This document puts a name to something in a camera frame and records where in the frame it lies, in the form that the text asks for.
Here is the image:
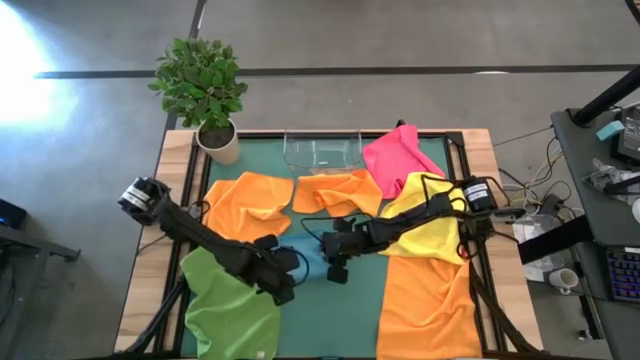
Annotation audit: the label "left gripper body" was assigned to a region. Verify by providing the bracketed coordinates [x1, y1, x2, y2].
[239, 233, 302, 292]

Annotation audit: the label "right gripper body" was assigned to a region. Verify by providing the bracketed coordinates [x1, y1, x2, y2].
[320, 216, 377, 263]

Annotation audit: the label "blue microfiber towel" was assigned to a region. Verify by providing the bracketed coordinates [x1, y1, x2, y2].
[277, 230, 331, 284]

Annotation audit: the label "orange microfiber towel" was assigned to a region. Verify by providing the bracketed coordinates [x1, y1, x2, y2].
[375, 255, 484, 360]
[202, 171, 296, 241]
[292, 168, 384, 219]

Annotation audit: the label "yellow microfiber towel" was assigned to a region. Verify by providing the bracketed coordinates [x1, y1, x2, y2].
[379, 172, 484, 266]

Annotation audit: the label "green microfiber towel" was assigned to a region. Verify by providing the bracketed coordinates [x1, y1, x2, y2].
[179, 245, 282, 360]

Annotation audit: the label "pink microfiber towel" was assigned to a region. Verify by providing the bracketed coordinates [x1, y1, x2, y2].
[362, 123, 447, 201]

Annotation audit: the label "teal table mat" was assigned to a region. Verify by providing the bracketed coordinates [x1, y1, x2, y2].
[178, 135, 489, 359]

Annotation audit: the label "clear plastic bin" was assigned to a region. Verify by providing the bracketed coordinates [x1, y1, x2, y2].
[283, 129, 364, 176]

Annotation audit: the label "clear plastic bag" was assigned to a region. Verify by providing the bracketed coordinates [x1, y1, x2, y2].
[512, 213, 564, 283]

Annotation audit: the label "potted green leafy plant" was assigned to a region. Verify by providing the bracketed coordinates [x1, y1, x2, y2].
[147, 37, 250, 166]

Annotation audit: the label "black flat bar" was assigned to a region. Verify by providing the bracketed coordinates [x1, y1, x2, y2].
[518, 214, 595, 266]

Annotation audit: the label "black power adapter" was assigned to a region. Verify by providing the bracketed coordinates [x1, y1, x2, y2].
[541, 193, 565, 217]

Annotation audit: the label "white mug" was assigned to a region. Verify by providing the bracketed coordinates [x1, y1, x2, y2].
[548, 267, 580, 296]

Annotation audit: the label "dark grey metal stand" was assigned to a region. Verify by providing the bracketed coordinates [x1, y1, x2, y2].
[0, 223, 82, 360]

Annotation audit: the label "dark grey side desk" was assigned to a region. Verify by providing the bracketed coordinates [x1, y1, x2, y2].
[549, 102, 640, 360]

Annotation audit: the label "black device with blue light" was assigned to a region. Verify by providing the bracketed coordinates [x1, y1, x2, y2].
[0, 198, 29, 231]

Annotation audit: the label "crumpled clear plastic wrap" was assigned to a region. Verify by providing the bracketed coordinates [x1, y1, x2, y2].
[581, 157, 640, 206]

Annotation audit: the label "backlit black keyboard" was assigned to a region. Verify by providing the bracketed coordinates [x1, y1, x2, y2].
[604, 244, 640, 304]

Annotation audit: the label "black elongated tool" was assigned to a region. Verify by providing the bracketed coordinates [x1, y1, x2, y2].
[602, 173, 640, 197]

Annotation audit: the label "small light blue box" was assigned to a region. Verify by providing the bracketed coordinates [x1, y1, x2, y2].
[595, 120, 626, 143]

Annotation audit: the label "black diagonal pole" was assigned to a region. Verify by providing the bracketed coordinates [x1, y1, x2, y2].
[571, 64, 640, 127]

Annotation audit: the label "black screen device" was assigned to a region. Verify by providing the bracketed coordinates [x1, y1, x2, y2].
[610, 105, 640, 167]

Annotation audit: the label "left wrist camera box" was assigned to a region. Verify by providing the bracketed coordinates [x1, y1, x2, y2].
[272, 283, 297, 307]

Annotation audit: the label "black right camera cable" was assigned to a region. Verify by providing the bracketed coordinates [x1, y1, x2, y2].
[298, 212, 381, 246]

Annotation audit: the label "black camera cable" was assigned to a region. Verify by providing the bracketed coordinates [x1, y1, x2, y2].
[298, 212, 381, 246]
[289, 246, 312, 287]

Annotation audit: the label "black left camera cable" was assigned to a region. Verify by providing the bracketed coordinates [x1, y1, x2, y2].
[289, 246, 312, 287]

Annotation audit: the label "black diagonal frame strut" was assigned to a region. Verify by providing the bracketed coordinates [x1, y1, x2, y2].
[469, 277, 544, 356]
[122, 277, 190, 355]

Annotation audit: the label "black aluminium table frame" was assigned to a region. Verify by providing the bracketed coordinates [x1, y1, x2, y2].
[152, 128, 504, 360]

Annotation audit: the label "yellow cable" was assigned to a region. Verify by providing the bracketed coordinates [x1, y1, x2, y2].
[522, 149, 566, 202]

